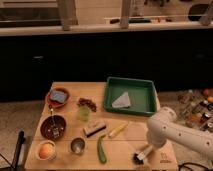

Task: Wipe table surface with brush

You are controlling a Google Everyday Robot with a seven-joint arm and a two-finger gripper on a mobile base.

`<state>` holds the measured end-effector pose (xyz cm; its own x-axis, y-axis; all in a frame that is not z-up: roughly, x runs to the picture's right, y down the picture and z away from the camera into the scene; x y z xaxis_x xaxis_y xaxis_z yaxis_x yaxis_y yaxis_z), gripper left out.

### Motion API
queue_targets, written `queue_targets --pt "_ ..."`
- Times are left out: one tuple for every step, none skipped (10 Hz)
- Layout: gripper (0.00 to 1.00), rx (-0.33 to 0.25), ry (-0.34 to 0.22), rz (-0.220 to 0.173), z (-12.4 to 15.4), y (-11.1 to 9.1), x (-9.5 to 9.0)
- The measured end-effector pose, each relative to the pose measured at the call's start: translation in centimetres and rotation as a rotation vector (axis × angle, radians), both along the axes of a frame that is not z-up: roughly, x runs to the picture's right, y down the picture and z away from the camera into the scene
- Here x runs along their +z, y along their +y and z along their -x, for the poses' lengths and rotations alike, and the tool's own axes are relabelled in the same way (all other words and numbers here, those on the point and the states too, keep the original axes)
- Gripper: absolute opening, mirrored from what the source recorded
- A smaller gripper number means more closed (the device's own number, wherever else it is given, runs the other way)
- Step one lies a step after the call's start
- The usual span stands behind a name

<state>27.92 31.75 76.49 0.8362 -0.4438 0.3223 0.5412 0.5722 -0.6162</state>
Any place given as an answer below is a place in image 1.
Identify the box of assorted items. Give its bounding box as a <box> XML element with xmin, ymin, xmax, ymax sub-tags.
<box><xmin>178</xmin><ymin>89</ymin><xmax>213</xmax><ymax>133</ymax></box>

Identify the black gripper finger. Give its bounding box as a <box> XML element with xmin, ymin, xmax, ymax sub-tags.
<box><xmin>133</xmin><ymin>153</ymin><xmax>140</xmax><ymax>162</ymax></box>
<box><xmin>137</xmin><ymin>159</ymin><xmax>145</xmax><ymax>165</ymax></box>

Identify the dark red bowl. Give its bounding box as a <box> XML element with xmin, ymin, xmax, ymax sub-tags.
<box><xmin>40</xmin><ymin>115</ymin><xmax>66</xmax><ymax>141</ymax></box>

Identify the grey folded cloth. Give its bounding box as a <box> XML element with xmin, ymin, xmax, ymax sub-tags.
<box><xmin>112</xmin><ymin>92</ymin><xmax>131</xmax><ymax>108</ymax></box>

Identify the orange fruit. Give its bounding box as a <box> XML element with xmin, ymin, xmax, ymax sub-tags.
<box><xmin>39</xmin><ymin>143</ymin><xmax>54</xmax><ymax>159</ymax></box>

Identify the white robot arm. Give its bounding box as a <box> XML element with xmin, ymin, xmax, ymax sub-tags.
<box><xmin>133</xmin><ymin>107</ymin><xmax>213</xmax><ymax>163</ymax></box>

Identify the small green cup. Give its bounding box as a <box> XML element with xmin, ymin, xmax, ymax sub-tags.
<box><xmin>78</xmin><ymin>106</ymin><xmax>90</xmax><ymax>121</ymax></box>

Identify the green cucumber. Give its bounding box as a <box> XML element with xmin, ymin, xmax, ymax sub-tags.
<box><xmin>97</xmin><ymin>135</ymin><xmax>107</xmax><ymax>164</ymax></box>

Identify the metal fork utensil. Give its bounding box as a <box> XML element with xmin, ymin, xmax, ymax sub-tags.
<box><xmin>48</xmin><ymin>105</ymin><xmax>60</xmax><ymax>139</ymax></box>

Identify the blue sponge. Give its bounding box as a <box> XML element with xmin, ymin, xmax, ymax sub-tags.
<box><xmin>50</xmin><ymin>90</ymin><xmax>67</xmax><ymax>103</ymax></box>

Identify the small metal cup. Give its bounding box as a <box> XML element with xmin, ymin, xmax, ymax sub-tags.
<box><xmin>70</xmin><ymin>138</ymin><xmax>85</xmax><ymax>155</ymax></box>

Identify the green plastic tray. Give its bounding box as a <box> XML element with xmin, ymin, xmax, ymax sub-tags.
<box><xmin>103</xmin><ymin>77</ymin><xmax>157</xmax><ymax>117</ymax></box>

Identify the beige bowl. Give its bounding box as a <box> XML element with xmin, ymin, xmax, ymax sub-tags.
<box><xmin>35</xmin><ymin>140</ymin><xmax>56</xmax><ymax>161</ymax></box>

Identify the black stand left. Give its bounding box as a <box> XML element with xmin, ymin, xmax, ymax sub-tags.
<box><xmin>10</xmin><ymin>131</ymin><xmax>25</xmax><ymax>171</ymax></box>

